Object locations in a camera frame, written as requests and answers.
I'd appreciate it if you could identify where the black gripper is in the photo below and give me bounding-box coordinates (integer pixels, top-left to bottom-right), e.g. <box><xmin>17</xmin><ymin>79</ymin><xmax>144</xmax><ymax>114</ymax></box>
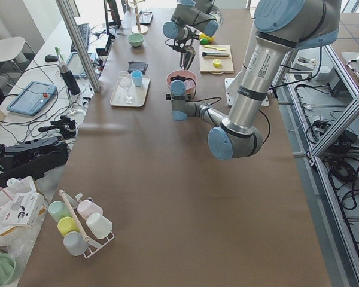
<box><xmin>165</xmin><ymin>39</ymin><xmax>194</xmax><ymax>53</ymax></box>

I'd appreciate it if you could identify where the steel ice scoop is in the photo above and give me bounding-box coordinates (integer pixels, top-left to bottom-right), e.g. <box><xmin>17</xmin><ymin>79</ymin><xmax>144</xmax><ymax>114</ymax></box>
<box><xmin>179</xmin><ymin>45</ymin><xmax>196</xmax><ymax>71</ymax></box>

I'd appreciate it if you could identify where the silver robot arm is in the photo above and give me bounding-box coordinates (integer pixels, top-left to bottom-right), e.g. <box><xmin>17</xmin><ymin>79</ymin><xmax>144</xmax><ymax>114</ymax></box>
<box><xmin>163</xmin><ymin>0</ymin><xmax>223</xmax><ymax>53</ymax></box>
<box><xmin>170</xmin><ymin>1</ymin><xmax>341</xmax><ymax>160</ymax></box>

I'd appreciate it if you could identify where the clear ice cubes pile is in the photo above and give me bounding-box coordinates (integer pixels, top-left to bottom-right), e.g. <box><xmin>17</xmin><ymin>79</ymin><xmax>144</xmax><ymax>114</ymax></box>
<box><xmin>184</xmin><ymin>78</ymin><xmax>196</xmax><ymax>92</ymax></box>

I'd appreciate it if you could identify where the wooden cup tree stand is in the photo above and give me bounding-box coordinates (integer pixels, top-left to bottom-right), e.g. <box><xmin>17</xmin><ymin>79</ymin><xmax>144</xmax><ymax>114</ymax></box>
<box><xmin>128</xmin><ymin>0</ymin><xmax>148</xmax><ymax>35</ymax></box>

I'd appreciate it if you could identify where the light blue cup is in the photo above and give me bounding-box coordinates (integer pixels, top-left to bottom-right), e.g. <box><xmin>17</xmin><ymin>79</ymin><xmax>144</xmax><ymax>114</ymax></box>
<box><xmin>130</xmin><ymin>70</ymin><xmax>143</xmax><ymax>87</ymax></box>

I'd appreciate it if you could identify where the pink cup on rack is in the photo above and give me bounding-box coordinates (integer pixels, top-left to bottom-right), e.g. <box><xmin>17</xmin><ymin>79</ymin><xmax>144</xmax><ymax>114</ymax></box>
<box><xmin>77</xmin><ymin>200</ymin><xmax>103</xmax><ymax>220</ymax></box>

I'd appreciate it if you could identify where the white cup on rack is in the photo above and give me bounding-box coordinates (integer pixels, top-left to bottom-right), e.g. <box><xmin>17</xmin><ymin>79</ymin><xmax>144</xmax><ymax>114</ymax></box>
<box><xmin>86</xmin><ymin>212</ymin><xmax>113</xmax><ymax>239</ymax></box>

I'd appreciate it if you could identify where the green cup on rack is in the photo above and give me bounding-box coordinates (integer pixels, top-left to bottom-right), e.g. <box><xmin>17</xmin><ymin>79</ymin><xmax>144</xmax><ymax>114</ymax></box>
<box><xmin>48</xmin><ymin>200</ymin><xmax>71</xmax><ymax>223</ymax></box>

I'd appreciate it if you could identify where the yellow cup on rack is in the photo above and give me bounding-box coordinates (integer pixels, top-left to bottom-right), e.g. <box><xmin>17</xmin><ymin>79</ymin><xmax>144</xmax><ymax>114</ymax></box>
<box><xmin>57</xmin><ymin>216</ymin><xmax>79</xmax><ymax>237</ymax></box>

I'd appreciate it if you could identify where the grey cup on rack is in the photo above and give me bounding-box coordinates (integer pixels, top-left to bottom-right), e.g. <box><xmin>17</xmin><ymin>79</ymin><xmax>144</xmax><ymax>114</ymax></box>
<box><xmin>63</xmin><ymin>231</ymin><xmax>89</xmax><ymax>256</ymax></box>

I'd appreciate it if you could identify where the green lime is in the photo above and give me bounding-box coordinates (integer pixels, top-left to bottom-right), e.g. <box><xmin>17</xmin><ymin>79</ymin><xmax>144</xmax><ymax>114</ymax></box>
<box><xmin>199</xmin><ymin>33</ymin><xmax>209</xmax><ymax>41</ymax></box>

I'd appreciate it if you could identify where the steel muddler black tip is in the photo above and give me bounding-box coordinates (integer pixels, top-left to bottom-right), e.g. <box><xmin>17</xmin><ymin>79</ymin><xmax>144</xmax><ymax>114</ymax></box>
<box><xmin>202</xmin><ymin>51</ymin><xmax>230</xmax><ymax>58</ymax></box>

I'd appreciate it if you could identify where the pink bowl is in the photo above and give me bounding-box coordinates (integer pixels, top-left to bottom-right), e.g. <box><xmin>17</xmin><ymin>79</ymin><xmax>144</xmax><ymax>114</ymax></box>
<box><xmin>166</xmin><ymin>70</ymin><xmax>199</xmax><ymax>94</ymax></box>

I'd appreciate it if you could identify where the wooden cutting board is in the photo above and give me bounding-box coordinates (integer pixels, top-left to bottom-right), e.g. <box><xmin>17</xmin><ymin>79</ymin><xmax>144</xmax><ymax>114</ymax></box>
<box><xmin>199</xmin><ymin>45</ymin><xmax>234</xmax><ymax>74</ymax></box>

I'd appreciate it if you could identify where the grey folded cloth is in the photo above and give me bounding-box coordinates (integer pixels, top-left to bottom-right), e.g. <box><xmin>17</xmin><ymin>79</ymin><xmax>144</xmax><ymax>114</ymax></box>
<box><xmin>127</xmin><ymin>61</ymin><xmax>148</xmax><ymax>74</ymax></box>

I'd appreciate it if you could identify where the half lemon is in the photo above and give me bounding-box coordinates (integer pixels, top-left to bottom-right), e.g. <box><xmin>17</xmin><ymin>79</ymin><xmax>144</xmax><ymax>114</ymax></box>
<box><xmin>212</xmin><ymin>59</ymin><xmax>221</xmax><ymax>67</ymax></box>

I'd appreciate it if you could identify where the mint green bowl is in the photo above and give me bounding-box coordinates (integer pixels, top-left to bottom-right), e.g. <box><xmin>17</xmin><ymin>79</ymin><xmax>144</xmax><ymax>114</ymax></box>
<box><xmin>127</xmin><ymin>33</ymin><xmax>144</xmax><ymax>48</ymax></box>

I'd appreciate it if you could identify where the yellow plastic knife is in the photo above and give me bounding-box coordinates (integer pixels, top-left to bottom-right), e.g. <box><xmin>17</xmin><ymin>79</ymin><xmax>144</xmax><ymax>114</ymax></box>
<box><xmin>203</xmin><ymin>45</ymin><xmax>227</xmax><ymax>51</ymax></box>

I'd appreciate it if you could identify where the black glass tray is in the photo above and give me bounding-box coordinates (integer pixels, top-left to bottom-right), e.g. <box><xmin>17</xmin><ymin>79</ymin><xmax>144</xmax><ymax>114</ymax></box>
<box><xmin>139</xmin><ymin>11</ymin><xmax>153</xmax><ymax>25</ymax></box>

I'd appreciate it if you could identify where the clear wine glass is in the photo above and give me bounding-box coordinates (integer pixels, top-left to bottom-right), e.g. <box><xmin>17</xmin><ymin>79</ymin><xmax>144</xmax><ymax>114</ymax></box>
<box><xmin>118</xmin><ymin>71</ymin><xmax>135</xmax><ymax>104</ymax></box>

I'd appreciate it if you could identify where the cream serving tray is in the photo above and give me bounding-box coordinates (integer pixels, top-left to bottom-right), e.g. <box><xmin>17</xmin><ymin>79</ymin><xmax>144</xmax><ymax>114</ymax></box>
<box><xmin>109</xmin><ymin>75</ymin><xmax>150</xmax><ymax>108</ymax></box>

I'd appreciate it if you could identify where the black keyboard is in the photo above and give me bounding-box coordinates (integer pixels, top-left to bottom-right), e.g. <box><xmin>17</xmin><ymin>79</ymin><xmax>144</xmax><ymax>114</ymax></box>
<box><xmin>77</xmin><ymin>23</ymin><xmax>90</xmax><ymax>49</ymax></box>

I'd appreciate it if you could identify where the blue teach pendant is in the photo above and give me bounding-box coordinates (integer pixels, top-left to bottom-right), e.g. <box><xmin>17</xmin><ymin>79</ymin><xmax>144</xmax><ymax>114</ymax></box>
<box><xmin>7</xmin><ymin>81</ymin><xmax>57</xmax><ymax>116</ymax></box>
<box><xmin>66</xmin><ymin>52</ymin><xmax>86</xmax><ymax>78</ymax></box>

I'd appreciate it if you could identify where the black thermos bottle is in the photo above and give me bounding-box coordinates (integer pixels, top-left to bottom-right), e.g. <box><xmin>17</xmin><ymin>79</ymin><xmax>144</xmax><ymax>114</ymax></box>
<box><xmin>57</xmin><ymin>61</ymin><xmax>81</xmax><ymax>95</ymax></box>

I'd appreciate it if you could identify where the black bag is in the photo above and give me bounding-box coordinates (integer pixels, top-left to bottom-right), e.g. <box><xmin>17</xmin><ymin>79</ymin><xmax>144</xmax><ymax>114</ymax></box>
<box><xmin>0</xmin><ymin>136</ymin><xmax>68</xmax><ymax>187</ymax></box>

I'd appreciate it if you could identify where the wooden stick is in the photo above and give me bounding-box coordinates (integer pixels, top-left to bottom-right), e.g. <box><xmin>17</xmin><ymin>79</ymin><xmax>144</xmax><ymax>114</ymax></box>
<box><xmin>59</xmin><ymin>190</ymin><xmax>90</xmax><ymax>243</ymax></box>

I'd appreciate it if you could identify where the white product box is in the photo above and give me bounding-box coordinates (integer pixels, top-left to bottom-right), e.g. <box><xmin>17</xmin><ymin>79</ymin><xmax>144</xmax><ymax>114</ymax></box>
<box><xmin>0</xmin><ymin>192</ymin><xmax>45</xmax><ymax>236</ymax></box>

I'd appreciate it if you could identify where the white wire cup rack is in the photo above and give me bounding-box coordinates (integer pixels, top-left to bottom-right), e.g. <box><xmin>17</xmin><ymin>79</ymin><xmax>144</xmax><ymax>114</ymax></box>
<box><xmin>66</xmin><ymin>192</ymin><xmax>115</xmax><ymax>258</ymax></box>

